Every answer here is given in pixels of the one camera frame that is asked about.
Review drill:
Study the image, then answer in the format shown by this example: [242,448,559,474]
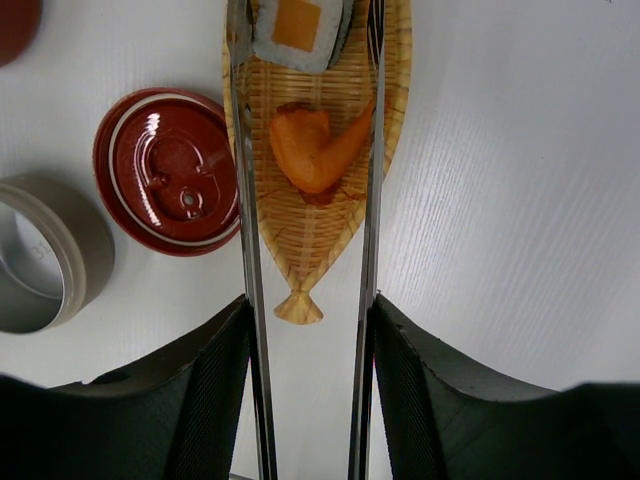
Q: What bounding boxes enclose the sushi roll orange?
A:
[247,0,357,74]

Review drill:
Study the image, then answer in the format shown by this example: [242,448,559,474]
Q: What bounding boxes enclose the beige band metal container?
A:
[1,174,115,334]

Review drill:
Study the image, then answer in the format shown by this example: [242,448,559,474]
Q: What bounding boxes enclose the metal tongs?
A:
[223,1,386,479]

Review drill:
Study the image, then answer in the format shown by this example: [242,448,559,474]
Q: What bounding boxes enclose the orange fried shrimp piece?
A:
[268,101,375,193]

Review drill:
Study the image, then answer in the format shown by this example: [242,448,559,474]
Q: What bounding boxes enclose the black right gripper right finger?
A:
[372,296,639,479]

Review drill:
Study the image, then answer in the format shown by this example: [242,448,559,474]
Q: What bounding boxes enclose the red round lid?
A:
[93,87,240,257]

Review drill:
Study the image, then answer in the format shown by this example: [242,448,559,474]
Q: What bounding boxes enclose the brown fried food piece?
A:
[299,186,366,206]

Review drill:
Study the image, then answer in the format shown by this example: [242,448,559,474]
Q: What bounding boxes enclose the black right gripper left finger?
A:
[1,297,250,479]

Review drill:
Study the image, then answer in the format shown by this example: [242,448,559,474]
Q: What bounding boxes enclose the woven bamboo boat tray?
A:
[223,1,412,325]

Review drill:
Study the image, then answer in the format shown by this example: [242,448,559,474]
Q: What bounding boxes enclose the red band metal container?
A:
[0,0,43,67]

